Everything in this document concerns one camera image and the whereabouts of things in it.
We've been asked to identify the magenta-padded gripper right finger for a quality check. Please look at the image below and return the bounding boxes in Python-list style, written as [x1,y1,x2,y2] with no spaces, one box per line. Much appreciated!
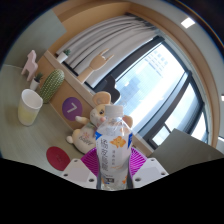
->
[128,146,170,190]

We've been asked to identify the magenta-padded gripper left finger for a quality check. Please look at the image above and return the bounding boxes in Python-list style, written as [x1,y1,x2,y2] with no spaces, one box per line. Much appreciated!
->
[61,147,100,190]

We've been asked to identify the clear plastic water bottle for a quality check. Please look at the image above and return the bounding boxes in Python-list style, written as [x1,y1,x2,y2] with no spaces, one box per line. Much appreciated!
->
[94,105,134,191]

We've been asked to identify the flat round red coaster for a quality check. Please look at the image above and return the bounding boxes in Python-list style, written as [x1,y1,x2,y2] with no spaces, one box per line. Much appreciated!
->
[45,146,72,172]

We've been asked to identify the beige mouse plush toy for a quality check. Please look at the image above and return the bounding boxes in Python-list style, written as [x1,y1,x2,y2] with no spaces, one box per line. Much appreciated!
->
[65,91,134,155]

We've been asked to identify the large grey-green partition panel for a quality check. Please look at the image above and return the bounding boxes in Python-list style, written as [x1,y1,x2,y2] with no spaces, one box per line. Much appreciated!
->
[148,128,224,174]

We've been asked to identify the round purple number sign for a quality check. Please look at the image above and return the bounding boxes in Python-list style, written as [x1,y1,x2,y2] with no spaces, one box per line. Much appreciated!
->
[61,96,83,122]

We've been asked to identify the pale yellow plastic cup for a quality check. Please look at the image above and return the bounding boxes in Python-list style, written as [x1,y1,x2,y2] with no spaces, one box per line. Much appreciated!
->
[17,88,44,127]

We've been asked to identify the dark-framed window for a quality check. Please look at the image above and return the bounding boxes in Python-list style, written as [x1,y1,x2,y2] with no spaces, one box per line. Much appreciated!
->
[89,34,214,151]

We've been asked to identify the dark horse figure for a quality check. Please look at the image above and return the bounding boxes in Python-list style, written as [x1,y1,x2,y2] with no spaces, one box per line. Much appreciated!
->
[94,74,122,104]

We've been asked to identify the tall green cactus figure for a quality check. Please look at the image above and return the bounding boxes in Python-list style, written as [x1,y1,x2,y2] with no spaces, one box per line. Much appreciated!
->
[37,68,66,104]

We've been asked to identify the small plant in white pot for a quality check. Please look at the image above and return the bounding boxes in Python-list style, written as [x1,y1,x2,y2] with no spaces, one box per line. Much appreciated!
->
[55,49,72,64]
[29,72,44,92]

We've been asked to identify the wooden hand figure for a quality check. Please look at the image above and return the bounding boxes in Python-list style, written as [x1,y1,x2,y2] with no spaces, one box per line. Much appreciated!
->
[77,48,115,84]

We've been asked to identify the pink wooden horse figure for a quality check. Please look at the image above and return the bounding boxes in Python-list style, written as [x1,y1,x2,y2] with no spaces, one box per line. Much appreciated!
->
[21,49,39,83]

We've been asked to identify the white pleated curtain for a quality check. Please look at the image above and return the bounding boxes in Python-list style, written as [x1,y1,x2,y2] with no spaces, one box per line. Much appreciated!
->
[54,13,161,89]

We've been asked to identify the small grey-green partition panel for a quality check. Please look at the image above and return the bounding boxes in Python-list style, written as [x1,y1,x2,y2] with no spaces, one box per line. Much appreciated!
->
[3,8,68,69]

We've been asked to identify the ceiling lights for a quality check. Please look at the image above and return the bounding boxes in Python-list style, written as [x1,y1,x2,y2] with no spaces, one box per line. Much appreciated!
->
[180,17,224,103]

